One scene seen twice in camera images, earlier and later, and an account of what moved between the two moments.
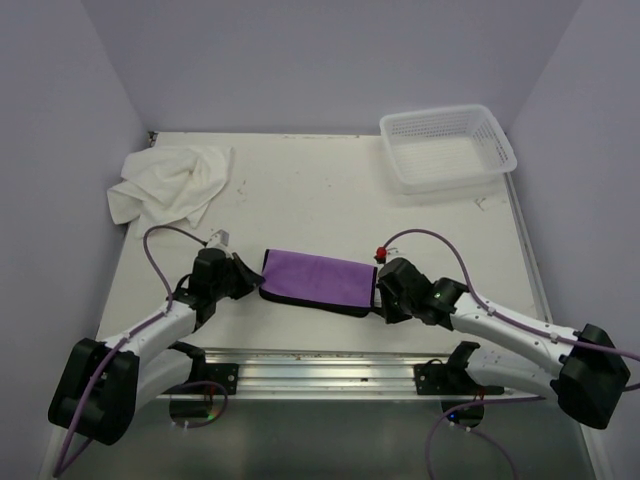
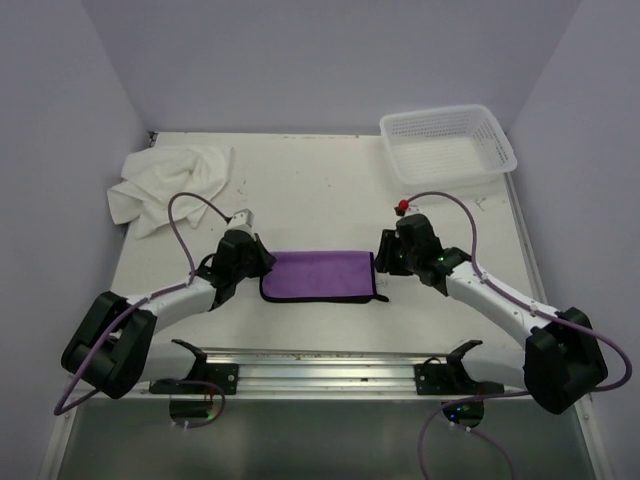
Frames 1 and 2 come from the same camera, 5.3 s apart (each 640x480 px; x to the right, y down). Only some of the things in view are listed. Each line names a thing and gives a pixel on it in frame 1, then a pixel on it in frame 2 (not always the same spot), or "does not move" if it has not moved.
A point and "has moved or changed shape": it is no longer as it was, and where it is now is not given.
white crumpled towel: (167, 184) does not move
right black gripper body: (394, 309) -> (408, 258)
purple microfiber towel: (318, 285) has moved or changed shape
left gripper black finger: (240, 279) -> (264, 260)
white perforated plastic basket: (446, 147) does not move
